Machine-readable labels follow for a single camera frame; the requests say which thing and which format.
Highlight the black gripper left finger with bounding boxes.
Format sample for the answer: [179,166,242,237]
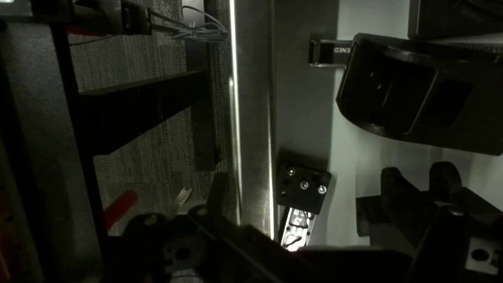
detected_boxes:
[111,171,248,283]

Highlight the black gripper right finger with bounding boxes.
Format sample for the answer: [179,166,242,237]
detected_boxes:
[404,205,503,283]

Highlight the black metal tool drawer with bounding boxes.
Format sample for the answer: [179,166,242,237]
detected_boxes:
[227,0,503,283]

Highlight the white drawer liner sheet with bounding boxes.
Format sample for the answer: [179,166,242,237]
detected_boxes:
[325,0,503,248]

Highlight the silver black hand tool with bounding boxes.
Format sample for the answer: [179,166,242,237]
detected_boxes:
[275,158,333,254]

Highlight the black printed strip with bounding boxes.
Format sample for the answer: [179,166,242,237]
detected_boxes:
[308,35,353,70]

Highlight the black metal stand frame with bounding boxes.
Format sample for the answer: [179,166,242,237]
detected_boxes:
[0,0,223,283]

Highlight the white floor cables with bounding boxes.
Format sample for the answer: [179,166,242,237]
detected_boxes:
[147,2,231,43]

